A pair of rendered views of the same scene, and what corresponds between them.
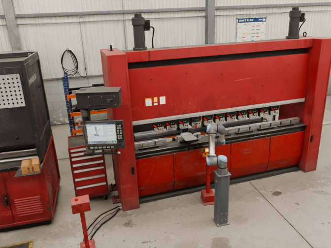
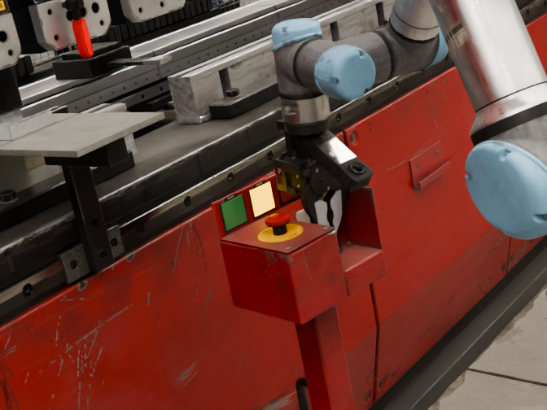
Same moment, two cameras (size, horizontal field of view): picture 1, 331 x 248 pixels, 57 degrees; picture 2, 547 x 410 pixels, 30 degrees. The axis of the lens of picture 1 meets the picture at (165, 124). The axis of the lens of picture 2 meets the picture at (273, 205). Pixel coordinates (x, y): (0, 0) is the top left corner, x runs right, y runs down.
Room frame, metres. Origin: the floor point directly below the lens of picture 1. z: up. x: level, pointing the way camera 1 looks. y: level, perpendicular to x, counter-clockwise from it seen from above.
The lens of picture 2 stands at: (2.83, 0.25, 1.31)
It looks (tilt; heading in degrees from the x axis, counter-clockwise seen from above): 18 degrees down; 327
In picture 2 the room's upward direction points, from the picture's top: 11 degrees counter-clockwise
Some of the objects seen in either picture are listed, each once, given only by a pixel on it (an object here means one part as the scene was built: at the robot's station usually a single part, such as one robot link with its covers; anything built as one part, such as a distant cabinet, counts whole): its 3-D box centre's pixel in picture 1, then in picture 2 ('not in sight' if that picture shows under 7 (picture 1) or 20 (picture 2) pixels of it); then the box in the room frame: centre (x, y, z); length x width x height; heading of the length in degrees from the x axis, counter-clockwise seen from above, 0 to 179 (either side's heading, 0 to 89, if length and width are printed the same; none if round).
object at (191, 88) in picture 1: (223, 87); not in sight; (4.57, -0.92, 1.66); 3.00 x 0.08 x 0.80; 106
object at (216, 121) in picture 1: (218, 117); not in sight; (4.55, -0.85, 1.18); 0.15 x 0.09 x 0.17; 106
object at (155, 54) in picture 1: (225, 49); not in sight; (4.57, -0.92, 2.23); 3.00 x 0.10 x 0.14; 106
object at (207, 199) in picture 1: (208, 197); not in sight; (4.05, -0.62, 0.06); 0.25 x 0.20 x 0.12; 7
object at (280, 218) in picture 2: not in sight; (278, 226); (4.06, -0.57, 0.79); 0.04 x 0.04 x 0.04
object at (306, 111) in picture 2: not in sight; (304, 107); (4.07, -0.66, 0.95); 0.08 x 0.08 x 0.05
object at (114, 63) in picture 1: (119, 129); not in sight; (4.28, 0.69, 1.15); 0.85 x 0.25 x 2.30; 16
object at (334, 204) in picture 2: not in sight; (323, 213); (4.09, -0.68, 0.77); 0.06 x 0.03 x 0.09; 7
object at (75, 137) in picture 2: (188, 137); (62, 133); (4.25, -0.34, 1.00); 0.26 x 0.18 x 0.01; 16
